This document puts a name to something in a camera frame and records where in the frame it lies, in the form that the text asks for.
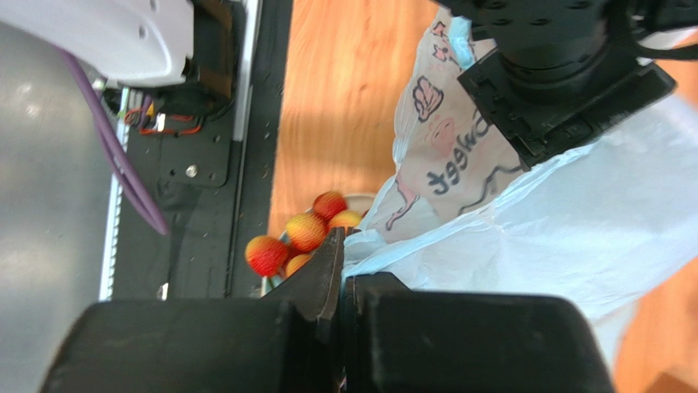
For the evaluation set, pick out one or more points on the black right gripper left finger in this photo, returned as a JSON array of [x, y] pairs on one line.
[[286, 341]]

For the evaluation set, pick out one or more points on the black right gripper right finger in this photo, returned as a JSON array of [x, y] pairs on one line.
[[399, 340]]

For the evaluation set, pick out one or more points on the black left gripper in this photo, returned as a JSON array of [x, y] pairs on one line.
[[541, 120]]

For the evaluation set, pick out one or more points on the red fake cherry bunch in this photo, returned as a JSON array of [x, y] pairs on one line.
[[280, 257]]

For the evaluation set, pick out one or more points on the light blue plastic bag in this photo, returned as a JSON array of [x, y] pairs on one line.
[[600, 225]]

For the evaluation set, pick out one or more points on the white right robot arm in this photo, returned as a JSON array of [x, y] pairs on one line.
[[147, 47]]

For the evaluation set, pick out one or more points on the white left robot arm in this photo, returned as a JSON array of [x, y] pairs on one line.
[[564, 72]]

